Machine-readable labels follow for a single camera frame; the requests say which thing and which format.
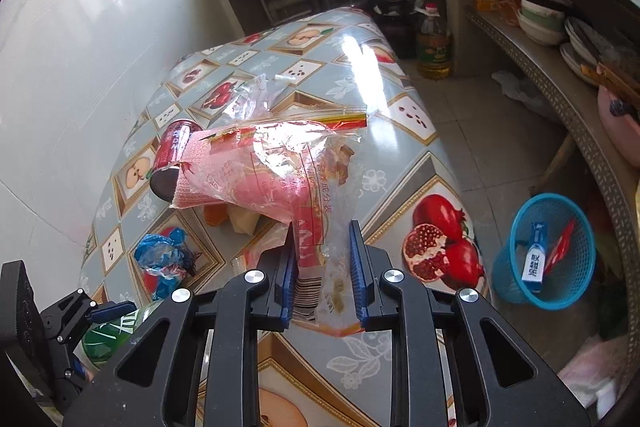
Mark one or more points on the blue plastic basket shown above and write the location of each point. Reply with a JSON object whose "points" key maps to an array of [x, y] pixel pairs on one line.
{"points": [[575, 277]]}

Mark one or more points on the red drink can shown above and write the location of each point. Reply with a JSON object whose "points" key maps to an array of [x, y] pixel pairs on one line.
{"points": [[172, 147]]}

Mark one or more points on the green plastic bottle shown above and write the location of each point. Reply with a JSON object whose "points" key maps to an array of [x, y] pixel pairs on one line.
{"points": [[115, 337]]}

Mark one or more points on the white crumpled plastic bag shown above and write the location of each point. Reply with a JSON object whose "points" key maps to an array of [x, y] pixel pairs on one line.
{"points": [[522, 92]]}

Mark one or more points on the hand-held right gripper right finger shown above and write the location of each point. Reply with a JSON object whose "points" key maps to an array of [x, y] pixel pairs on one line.
{"points": [[357, 277]]}

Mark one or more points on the patterned edge shelf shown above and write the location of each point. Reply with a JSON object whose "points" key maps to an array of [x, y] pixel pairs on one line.
{"points": [[565, 107]]}

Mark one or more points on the dark ceramic jar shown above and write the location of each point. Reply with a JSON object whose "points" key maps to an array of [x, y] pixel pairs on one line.
{"points": [[395, 32]]}

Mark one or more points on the stack of bowls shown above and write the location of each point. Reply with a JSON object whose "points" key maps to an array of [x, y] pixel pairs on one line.
{"points": [[542, 27]]}

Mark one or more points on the cooking oil bottle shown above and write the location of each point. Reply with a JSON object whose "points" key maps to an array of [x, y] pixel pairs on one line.
{"points": [[434, 52]]}

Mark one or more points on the pink plastic basin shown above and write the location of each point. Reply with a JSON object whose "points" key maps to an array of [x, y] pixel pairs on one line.
{"points": [[620, 127]]}

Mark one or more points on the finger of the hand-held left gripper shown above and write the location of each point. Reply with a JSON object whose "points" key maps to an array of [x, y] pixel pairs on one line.
{"points": [[112, 311]]}

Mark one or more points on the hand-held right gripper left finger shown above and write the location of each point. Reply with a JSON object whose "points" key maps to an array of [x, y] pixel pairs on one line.
{"points": [[286, 277]]}

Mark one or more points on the blue wrapper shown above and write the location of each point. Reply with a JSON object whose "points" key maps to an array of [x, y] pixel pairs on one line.
{"points": [[160, 252]]}

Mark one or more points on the stack of plates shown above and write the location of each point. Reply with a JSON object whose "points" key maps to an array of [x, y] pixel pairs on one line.
{"points": [[580, 47]]}

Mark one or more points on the red sachet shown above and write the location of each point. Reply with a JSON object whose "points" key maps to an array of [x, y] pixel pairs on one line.
{"points": [[560, 247]]}

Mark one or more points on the red snack bag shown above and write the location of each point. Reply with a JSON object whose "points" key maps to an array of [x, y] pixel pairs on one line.
{"points": [[260, 187]]}

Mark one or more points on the clear zip plastic bag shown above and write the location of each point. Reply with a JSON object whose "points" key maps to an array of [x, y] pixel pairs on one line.
{"points": [[250, 99]]}

